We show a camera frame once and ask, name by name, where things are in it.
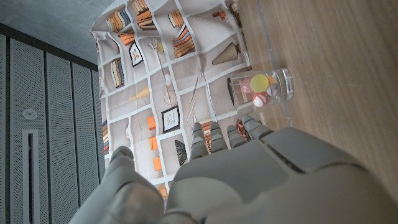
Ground clear glass cup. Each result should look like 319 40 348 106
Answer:
229 68 295 113

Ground yellow ball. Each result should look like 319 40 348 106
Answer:
250 73 270 93

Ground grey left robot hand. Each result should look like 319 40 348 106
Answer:
68 114 398 224

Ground white purple ball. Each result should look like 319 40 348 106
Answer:
266 83 279 97

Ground grey perforated metal panel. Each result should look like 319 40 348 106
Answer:
0 23 106 224

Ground pink ball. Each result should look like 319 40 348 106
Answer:
241 77 254 94

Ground printed bookshelf backdrop cloth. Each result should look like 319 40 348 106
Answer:
90 0 252 200

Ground red white striped ball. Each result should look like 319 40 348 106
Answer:
252 91 271 108

